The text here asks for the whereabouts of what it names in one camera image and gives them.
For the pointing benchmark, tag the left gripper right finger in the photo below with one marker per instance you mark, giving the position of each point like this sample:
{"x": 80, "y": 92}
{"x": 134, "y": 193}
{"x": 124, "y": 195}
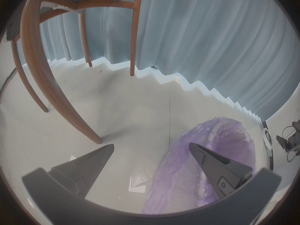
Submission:
{"x": 222, "y": 172}

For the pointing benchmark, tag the purple plastic bag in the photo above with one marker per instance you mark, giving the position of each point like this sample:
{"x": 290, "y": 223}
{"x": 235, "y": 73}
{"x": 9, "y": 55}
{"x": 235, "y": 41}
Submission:
{"x": 182, "y": 167}

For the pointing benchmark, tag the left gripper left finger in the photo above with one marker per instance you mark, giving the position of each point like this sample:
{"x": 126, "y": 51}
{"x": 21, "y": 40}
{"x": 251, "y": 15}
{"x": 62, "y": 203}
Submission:
{"x": 86, "y": 167}

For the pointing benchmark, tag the pale blue curtain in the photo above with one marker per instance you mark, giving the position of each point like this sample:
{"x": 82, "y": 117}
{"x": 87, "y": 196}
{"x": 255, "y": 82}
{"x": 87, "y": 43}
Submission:
{"x": 199, "y": 43}

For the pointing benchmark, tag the white cushioned wooden chair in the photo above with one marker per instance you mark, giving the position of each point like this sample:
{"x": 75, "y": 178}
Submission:
{"x": 35, "y": 55}

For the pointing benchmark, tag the white trash bin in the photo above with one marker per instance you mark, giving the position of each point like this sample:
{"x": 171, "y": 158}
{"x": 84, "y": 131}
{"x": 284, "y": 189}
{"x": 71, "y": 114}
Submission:
{"x": 178, "y": 179}

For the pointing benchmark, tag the white plastic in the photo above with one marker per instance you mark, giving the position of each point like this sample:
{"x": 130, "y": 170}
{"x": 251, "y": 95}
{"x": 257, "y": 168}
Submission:
{"x": 266, "y": 139}

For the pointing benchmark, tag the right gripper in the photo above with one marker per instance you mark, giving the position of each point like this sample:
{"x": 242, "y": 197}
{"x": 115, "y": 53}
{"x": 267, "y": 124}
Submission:
{"x": 295, "y": 139}

